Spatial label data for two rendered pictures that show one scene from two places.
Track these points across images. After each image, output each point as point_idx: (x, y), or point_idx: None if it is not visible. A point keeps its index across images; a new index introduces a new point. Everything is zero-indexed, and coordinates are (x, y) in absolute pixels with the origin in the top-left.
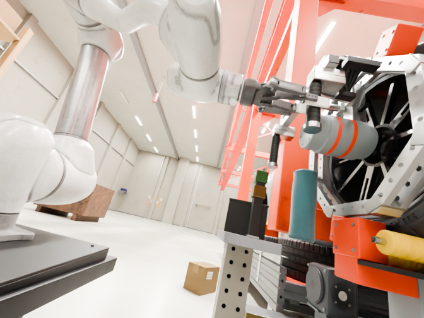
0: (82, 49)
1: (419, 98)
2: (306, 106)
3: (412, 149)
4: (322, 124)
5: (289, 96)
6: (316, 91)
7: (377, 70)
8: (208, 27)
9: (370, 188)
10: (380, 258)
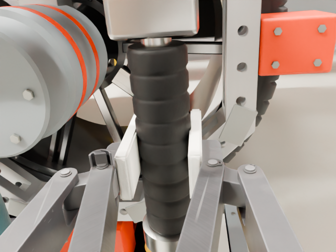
0: None
1: (246, 59)
2: (136, 149)
3: None
4: (57, 89)
5: (217, 251)
6: (189, 100)
7: None
8: None
9: (71, 129)
10: (133, 248)
